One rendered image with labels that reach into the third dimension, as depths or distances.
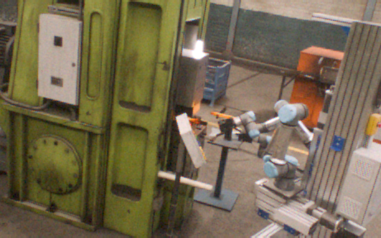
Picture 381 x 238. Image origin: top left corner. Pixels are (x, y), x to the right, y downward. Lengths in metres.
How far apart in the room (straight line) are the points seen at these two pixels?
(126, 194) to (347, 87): 1.94
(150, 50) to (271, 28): 8.15
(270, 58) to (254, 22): 1.02
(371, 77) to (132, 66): 1.67
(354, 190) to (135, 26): 1.91
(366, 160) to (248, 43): 8.68
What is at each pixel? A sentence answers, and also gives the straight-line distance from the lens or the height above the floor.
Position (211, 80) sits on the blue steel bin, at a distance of 7.24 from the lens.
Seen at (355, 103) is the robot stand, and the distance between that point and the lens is 2.88.
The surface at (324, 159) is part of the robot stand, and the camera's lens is 3.04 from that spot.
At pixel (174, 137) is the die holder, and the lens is 3.43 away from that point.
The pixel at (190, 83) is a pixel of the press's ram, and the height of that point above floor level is 1.36.
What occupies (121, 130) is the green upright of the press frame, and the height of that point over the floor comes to 0.92.
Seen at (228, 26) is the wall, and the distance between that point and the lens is 11.47.
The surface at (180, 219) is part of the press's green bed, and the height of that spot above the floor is 0.12.
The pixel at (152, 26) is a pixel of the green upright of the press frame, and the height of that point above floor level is 1.77.
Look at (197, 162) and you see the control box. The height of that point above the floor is 0.97.
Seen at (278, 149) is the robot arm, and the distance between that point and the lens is 2.83.
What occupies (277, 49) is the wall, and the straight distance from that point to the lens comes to 11.06.
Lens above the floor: 2.18
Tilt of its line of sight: 20 degrees down
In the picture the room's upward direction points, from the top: 8 degrees clockwise
